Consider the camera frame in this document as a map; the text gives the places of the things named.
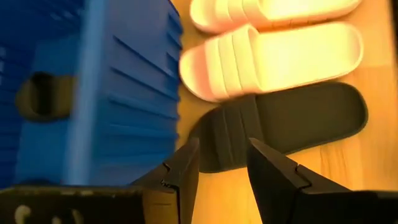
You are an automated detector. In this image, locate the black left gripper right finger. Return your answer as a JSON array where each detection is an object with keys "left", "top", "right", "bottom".
[{"left": 246, "top": 138, "right": 398, "bottom": 224}]

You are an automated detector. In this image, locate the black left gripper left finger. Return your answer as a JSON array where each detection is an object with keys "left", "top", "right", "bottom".
[{"left": 130, "top": 138, "right": 200, "bottom": 224}]

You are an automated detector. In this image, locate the pink rubber slide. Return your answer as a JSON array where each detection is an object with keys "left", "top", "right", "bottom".
[
  {"left": 189, "top": 0, "right": 363, "bottom": 34},
  {"left": 178, "top": 21, "right": 364, "bottom": 103}
]

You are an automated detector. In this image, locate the blue plastic bin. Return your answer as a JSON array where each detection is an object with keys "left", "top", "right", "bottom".
[{"left": 0, "top": 0, "right": 184, "bottom": 189}]

